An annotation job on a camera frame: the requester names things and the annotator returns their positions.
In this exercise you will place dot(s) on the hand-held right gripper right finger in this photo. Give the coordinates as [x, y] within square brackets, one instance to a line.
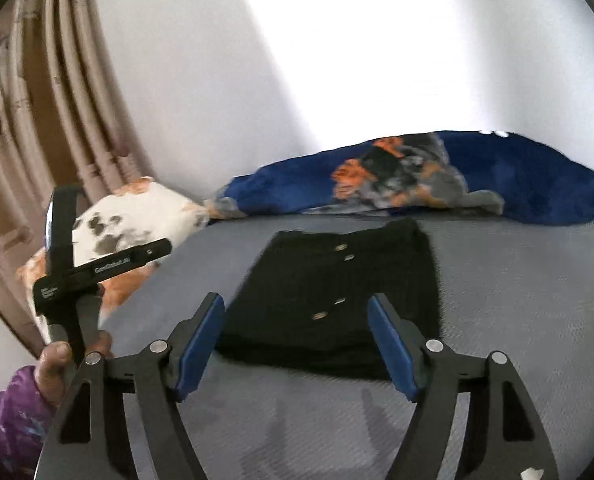
[392, 350]

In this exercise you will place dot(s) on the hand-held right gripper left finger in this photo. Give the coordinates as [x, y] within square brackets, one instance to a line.
[202, 345]

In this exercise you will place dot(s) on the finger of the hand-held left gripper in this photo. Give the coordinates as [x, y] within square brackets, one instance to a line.
[152, 252]

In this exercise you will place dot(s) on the black pants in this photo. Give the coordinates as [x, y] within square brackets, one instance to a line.
[327, 285]

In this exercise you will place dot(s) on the person's left hand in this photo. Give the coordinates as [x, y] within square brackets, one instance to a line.
[52, 370]

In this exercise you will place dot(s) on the white floral pillow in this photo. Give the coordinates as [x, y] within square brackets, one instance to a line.
[142, 210]

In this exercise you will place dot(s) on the grey mesh mattress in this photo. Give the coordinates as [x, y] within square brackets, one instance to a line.
[502, 285]

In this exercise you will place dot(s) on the beige pleated curtain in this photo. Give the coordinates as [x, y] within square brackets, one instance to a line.
[37, 110]

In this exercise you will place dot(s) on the blue floral blanket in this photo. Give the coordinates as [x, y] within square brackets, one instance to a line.
[517, 180]

